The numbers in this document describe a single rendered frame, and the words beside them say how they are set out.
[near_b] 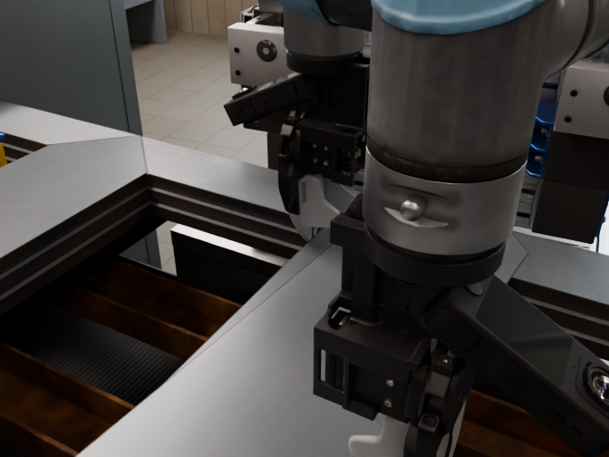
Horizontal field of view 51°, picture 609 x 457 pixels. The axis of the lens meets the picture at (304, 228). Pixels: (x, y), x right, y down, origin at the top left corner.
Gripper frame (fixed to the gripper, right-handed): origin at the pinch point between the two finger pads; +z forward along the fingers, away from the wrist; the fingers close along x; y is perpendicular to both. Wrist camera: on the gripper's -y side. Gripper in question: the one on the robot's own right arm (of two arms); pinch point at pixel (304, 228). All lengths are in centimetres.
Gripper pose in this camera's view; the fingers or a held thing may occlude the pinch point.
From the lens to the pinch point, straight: 70.8
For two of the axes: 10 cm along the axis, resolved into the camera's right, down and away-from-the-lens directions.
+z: 0.0, 8.5, 5.3
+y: 8.7, 2.6, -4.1
